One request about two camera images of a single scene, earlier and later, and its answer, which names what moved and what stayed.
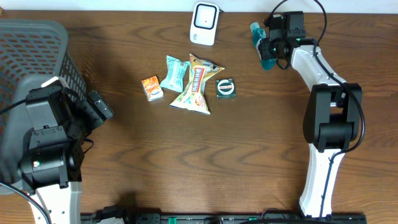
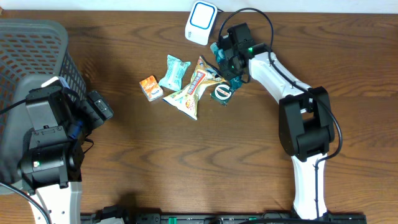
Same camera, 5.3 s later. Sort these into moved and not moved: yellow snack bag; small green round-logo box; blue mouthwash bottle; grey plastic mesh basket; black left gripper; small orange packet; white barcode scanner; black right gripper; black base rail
Moved: small green round-logo box; yellow snack bag; blue mouthwash bottle; black right gripper
Not moved: black base rail; small orange packet; black left gripper; grey plastic mesh basket; white barcode scanner
